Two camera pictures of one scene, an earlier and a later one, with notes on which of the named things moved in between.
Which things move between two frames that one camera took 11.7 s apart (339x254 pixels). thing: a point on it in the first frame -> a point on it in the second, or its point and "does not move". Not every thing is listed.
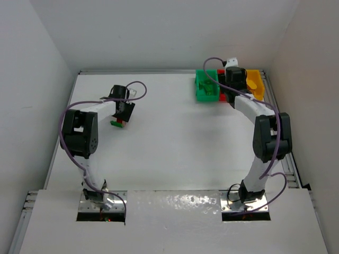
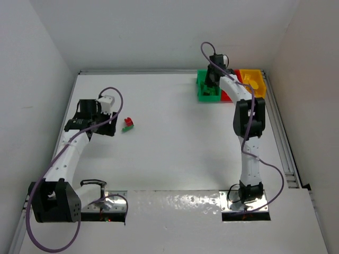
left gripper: x=124 y=112 -> x=109 y=124
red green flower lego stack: x=119 y=123 -> x=129 y=122
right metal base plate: x=230 y=201 does not move
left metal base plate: x=85 y=206 does not move
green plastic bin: x=207 y=90 does not move
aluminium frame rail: x=292 y=178 does not move
